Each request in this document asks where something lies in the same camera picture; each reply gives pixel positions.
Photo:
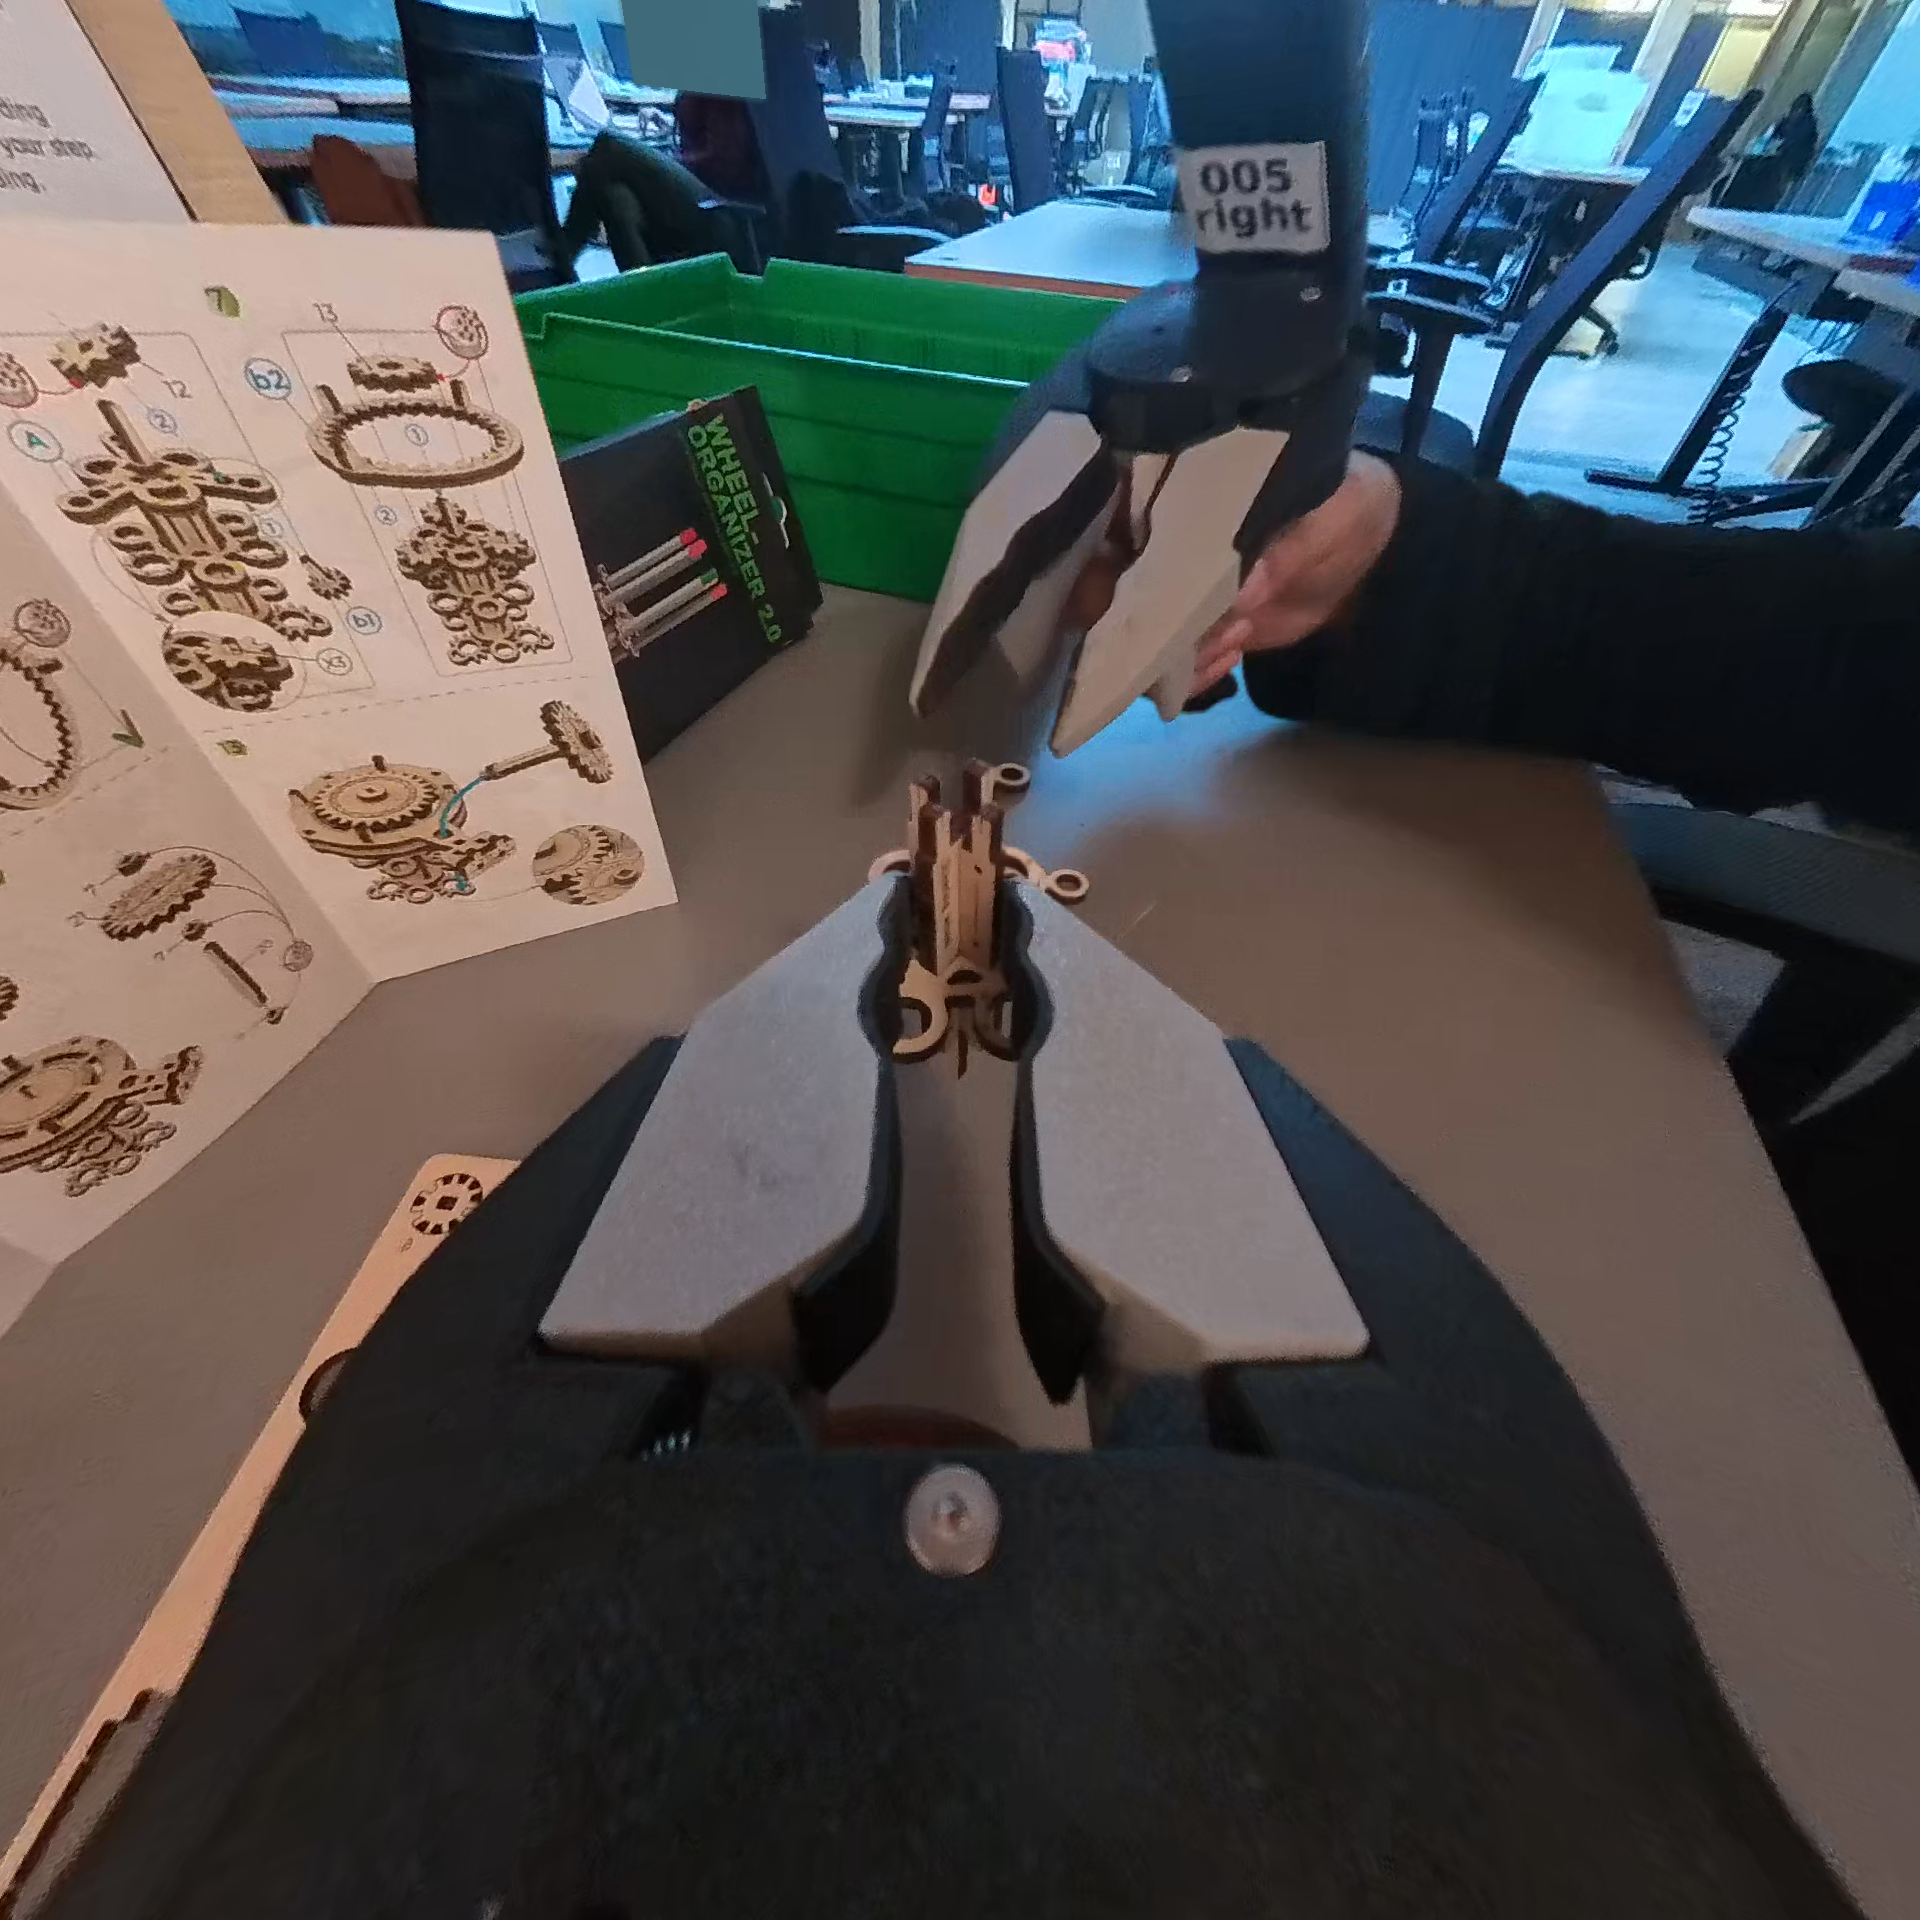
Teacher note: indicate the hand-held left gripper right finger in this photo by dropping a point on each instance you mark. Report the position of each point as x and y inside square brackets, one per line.
[1185, 1185]

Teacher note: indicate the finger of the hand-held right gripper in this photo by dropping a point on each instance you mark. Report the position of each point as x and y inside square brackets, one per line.
[1185, 556]
[1021, 525]

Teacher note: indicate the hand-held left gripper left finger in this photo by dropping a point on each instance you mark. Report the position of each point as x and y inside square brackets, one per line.
[735, 1172]

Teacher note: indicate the person's right forearm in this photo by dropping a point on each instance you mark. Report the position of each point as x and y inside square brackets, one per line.
[1575, 646]

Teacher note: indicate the black model kit box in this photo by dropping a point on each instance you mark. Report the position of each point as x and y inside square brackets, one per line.
[674, 585]

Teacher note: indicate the laser-cut wooden parts sheet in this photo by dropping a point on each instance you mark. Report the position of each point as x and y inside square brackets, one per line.
[224, 1576]

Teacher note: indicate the person's right hand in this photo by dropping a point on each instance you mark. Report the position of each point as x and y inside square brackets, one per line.
[1319, 580]

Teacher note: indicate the pale office table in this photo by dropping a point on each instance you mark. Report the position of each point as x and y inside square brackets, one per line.
[1049, 248]

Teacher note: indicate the green plastic bin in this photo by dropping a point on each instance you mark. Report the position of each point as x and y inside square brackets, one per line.
[839, 389]

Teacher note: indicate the black office chair with armrests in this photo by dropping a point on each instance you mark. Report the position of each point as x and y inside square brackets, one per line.
[1559, 300]

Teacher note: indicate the black high-back office chair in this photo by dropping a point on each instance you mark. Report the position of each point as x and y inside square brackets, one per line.
[480, 120]

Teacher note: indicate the folded assembly instruction leaflet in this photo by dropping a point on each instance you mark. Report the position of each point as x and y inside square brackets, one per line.
[301, 600]

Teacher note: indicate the cardboard backing board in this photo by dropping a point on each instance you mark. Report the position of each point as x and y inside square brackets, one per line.
[196, 105]

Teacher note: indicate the white printed task sheet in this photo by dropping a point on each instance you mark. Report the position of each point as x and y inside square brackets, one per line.
[76, 89]

